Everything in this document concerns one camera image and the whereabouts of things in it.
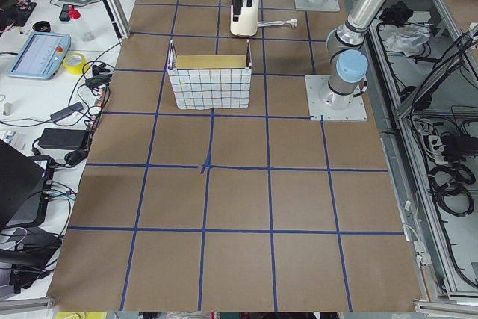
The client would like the black phone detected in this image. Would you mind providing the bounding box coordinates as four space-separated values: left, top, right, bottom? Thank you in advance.
59 3 74 22

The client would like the black cable coil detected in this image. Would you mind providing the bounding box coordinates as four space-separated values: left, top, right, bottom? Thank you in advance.
427 165 473 217

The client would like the large black power brick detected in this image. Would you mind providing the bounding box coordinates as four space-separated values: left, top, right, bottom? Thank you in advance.
38 128 88 150

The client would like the black laptop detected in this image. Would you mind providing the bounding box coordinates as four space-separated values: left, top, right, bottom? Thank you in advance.
1 141 54 229

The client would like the blue teach pendant near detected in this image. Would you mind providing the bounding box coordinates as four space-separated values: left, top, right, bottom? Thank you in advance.
7 31 71 80

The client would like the white toaster power cable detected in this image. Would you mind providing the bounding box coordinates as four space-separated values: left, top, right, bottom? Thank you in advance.
256 19 299 29

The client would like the wire basket with checked cloth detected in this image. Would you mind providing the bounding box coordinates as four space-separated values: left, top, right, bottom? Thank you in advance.
167 41 252 110

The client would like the yellow tape roll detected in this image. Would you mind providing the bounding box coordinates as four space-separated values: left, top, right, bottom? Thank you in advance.
62 52 87 75

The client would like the red capped squeeze bottle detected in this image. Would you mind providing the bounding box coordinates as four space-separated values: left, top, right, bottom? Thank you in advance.
69 5 95 42

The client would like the black small bowl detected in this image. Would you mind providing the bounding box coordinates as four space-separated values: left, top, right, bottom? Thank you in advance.
32 21 51 33

